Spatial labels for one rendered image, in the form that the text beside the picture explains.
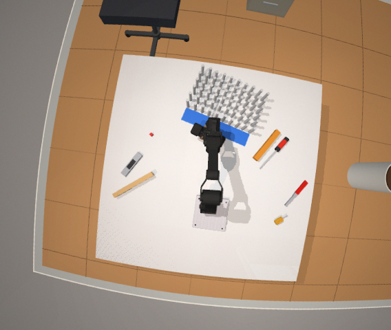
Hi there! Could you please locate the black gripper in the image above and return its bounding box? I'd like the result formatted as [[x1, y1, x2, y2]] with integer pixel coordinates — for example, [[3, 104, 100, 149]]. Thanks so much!
[[190, 123, 226, 145]]

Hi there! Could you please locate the orange flat bar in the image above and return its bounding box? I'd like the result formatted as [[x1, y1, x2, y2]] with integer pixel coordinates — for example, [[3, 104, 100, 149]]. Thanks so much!
[[252, 129, 280, 161]]

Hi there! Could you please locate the red screwdriver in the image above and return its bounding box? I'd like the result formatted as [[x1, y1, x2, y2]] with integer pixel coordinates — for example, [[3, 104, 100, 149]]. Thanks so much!
[[260, 137, 289, 168]]

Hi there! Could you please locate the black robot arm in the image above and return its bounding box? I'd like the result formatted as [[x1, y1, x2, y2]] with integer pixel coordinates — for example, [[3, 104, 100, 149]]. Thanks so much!
[[200, 118, 224, 215]]

